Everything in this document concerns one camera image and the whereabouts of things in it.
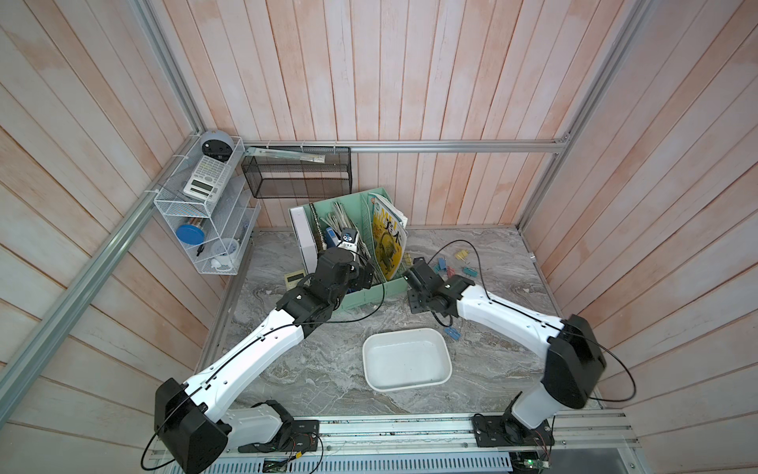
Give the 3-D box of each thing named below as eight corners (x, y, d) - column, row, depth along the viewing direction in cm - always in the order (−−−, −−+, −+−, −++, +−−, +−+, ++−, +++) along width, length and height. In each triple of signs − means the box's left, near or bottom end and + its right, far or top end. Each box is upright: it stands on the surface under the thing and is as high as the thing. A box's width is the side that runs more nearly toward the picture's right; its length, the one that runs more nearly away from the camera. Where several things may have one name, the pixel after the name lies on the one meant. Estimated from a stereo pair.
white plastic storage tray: (362, 394, 82) (361, 387, 77) (363, 337, 93) (363, 329, 88) (450, 394, 82) (455, 387, 77) (441, 337, 93) (445, 329, 88)
